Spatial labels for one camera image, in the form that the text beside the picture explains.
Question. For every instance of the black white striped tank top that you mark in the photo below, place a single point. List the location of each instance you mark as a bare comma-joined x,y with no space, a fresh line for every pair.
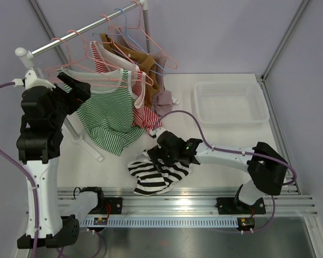
153,180

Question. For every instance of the brown tank top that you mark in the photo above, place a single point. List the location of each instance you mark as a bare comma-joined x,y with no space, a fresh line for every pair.
146,64

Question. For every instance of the mauve tank top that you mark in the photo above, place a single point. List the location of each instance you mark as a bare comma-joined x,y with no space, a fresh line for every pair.
162,102

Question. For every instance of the blue wire hanger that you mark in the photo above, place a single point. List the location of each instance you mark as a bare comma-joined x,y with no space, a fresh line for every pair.
114,33

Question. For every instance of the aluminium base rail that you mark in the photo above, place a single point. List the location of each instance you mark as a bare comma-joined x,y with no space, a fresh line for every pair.
201,202

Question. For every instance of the metal clothes rack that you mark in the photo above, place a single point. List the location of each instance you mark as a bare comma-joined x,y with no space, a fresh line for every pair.
26,58

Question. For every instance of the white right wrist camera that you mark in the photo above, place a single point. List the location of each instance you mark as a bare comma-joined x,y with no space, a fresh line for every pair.
156,133

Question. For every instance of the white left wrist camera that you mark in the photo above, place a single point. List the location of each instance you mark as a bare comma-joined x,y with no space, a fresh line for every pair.
31,80

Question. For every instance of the white slotted cable duct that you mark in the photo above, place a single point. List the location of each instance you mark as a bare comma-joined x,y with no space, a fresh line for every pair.
155,222

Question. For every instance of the green white striped tank top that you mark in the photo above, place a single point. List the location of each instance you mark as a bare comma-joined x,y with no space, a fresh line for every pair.
107,115

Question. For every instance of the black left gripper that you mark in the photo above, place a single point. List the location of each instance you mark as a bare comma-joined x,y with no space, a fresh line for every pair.
79,93

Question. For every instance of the red white striped tank top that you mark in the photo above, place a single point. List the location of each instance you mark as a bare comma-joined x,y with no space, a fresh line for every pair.
143,116

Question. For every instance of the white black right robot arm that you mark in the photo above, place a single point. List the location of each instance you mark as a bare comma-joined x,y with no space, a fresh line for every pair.
266,168

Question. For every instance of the white plastic basket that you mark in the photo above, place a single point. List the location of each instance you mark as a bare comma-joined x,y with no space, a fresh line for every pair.
233,104

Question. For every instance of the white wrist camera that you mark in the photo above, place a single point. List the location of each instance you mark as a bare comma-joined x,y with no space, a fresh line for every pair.
31,80
156,133

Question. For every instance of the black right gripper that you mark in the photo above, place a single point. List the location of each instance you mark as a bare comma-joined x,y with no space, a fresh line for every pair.
156,153

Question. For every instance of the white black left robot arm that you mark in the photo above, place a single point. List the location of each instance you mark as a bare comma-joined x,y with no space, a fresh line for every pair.
46,107

